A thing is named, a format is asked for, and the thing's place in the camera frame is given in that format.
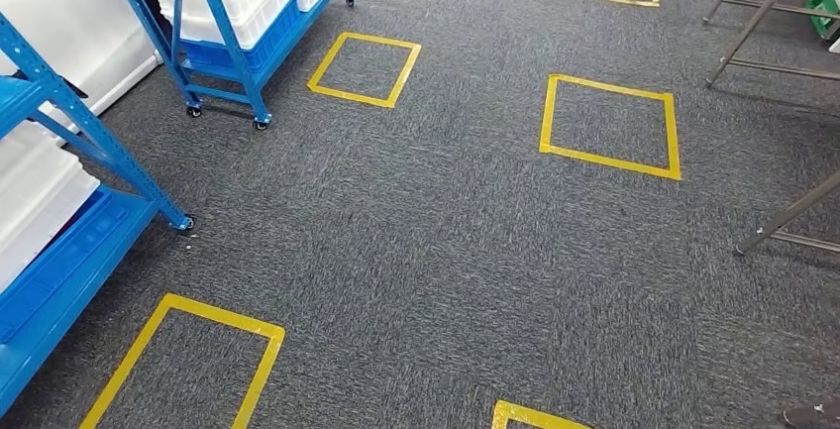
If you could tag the blue metal shelf rack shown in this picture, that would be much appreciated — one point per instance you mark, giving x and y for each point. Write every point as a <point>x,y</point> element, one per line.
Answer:
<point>131,165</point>

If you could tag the blue plastic crate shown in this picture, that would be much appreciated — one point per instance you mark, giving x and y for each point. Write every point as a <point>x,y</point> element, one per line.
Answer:
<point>269,45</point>
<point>72,249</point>

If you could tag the yellow floor tape square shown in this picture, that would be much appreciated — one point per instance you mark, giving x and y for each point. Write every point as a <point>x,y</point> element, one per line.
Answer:
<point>216,318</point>
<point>525,413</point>

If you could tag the blue wheeled rack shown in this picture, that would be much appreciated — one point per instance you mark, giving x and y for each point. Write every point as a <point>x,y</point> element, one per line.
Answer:
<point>230,39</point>

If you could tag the steel table with black parts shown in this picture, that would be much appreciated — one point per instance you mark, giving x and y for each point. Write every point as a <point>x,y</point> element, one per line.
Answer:
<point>757,19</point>

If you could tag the white car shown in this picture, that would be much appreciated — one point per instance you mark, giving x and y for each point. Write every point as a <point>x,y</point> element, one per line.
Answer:
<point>65,19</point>

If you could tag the green crate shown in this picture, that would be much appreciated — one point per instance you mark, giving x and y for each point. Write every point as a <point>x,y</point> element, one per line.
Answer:
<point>825,9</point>

